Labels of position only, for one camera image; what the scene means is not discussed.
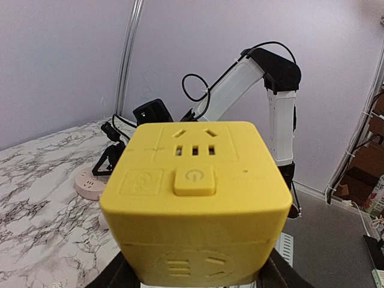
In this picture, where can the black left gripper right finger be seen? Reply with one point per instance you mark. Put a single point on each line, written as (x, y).
(277, 273)

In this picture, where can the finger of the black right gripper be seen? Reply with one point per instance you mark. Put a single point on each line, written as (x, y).
(108, 160)

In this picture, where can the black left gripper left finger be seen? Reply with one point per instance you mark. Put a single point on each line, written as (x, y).
(117, 274)

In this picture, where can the pink round power strip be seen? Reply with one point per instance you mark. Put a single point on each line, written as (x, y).
(88, 186)

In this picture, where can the yellow cube socket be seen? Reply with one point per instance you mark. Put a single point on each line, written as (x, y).
(197, 251)

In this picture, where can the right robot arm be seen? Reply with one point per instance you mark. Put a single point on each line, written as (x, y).
(246, 99)

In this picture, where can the background shelf with clutter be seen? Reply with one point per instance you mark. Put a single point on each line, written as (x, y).
(361, 178)

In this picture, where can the right aluminium frame post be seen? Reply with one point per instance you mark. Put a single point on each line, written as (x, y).
(124, 70)

